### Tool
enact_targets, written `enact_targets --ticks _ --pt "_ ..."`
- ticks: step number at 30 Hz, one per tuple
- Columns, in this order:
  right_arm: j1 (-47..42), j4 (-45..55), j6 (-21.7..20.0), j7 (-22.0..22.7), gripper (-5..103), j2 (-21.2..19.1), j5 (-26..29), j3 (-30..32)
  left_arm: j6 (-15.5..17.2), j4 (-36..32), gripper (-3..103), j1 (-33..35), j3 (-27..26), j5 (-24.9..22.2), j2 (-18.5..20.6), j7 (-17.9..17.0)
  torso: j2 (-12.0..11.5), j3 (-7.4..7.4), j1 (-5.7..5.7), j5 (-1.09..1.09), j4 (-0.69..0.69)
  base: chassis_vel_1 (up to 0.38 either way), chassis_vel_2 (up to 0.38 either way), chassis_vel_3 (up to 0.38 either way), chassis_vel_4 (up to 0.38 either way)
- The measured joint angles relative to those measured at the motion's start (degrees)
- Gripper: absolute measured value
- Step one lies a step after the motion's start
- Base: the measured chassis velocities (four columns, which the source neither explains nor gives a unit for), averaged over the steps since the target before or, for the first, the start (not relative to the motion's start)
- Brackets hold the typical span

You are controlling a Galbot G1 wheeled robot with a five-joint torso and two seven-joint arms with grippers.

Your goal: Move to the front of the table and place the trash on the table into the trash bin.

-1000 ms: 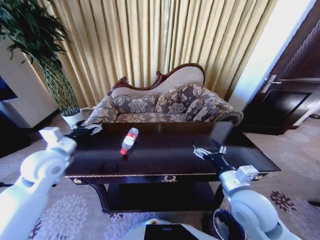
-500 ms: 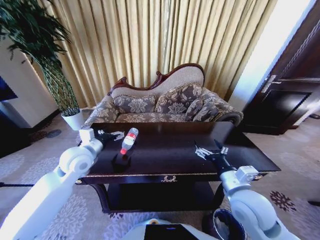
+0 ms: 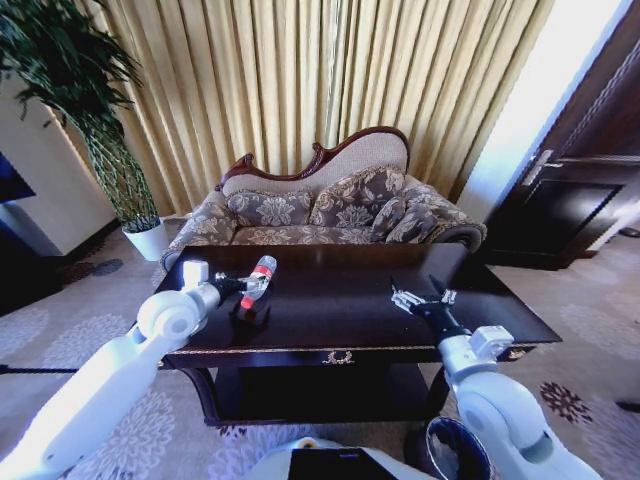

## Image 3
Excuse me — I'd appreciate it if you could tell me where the golden pleated curtain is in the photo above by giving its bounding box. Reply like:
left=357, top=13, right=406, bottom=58
left=74, top=0, right=556, bottom=216

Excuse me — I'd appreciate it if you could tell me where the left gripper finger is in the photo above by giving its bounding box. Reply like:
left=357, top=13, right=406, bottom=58
left=214, top=271, right=261, bottom=290
left=241, top=285, right=270, bottom=307

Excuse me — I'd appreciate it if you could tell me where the plump floral sofa cushion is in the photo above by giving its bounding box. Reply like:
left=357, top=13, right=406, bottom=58
left=308, top=166, right=407, bottom=229

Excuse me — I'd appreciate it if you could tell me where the tall green potted plant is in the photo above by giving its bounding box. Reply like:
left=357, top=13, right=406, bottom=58
left=0, top=0, right=162, bottom=234

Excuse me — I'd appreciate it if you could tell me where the wide floral sofa cushion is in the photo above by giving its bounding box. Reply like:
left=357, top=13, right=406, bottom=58
left=225, top=189, right=314, bottom=228

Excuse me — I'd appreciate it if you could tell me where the dark wooden door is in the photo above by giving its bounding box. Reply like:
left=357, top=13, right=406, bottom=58
left=483, top=0, right=640, bottom=272

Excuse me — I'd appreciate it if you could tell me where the silver door handle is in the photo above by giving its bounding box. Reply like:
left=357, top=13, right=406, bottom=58
left=520, top=148, right=565, bottom=187

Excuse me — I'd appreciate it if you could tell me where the white robot front shell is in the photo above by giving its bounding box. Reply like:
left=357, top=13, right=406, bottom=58
left=250, top=434, right=416, bottom=480

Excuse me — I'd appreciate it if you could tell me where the floral sofa with wooden frame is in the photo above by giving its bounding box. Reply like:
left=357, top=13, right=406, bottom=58
left=159, top=125, right=488, bottom=274

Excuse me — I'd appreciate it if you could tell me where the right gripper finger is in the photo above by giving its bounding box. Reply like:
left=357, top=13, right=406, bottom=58
left=428, top=273, right=459, bottom=307
left=389, top=277, right=427, bottom=314

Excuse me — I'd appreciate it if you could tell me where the dark wooden coffee table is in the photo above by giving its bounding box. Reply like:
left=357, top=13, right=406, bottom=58
left=152, top=242, right=563, bottom=427

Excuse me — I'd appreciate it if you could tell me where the white plant pot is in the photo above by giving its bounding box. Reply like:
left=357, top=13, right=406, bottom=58
left=121, top=215, right=172, bottom=263

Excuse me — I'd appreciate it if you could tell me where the clear bottle with red cap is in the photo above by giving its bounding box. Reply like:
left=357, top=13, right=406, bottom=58
left=238, top=254, right=279, bottom=311

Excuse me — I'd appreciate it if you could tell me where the black floor cable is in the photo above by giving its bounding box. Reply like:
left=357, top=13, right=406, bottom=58
left=0, top=364, right=79, bottom=376

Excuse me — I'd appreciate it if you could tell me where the dark shiny trash bin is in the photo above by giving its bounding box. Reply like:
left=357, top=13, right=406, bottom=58
left=404, top=415, right=493, bottom=480

